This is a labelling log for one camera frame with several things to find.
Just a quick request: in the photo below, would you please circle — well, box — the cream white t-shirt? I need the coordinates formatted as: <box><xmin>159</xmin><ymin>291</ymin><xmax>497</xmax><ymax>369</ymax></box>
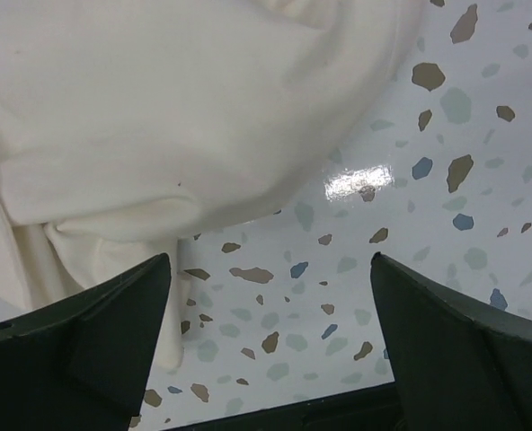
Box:
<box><xmin>0</xmin><ymin>0</ymin><xmax>420</xmax><ymax>374</ymax></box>

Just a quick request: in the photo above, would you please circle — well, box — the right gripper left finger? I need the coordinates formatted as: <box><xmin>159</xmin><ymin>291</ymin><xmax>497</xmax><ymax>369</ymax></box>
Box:
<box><xmin>0</xmin><ymin>254</ymin><xmax>171</xmax><ymax>430</ymax></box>

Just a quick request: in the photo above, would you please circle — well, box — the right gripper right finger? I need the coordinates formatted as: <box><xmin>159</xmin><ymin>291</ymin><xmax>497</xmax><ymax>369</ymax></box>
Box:
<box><xmin>370</xmin><ymin>253</ymin><xmax>532</xmax><ymax>430</ymax></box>

